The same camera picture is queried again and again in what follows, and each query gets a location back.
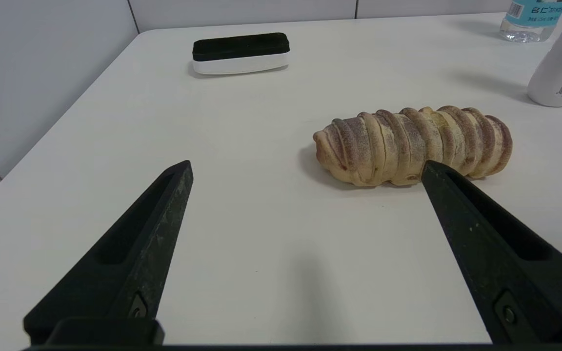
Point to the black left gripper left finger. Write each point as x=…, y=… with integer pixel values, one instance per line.
x=134, y=263

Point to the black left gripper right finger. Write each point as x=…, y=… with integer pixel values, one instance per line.
x=500, y=263

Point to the striped brown bread loaf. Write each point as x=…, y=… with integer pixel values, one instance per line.
x=408, y=144

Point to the black white board eraser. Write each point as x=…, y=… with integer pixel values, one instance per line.
x=240, y=53

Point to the clear water bottle blue cap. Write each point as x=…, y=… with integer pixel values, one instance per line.
x=530, y=19

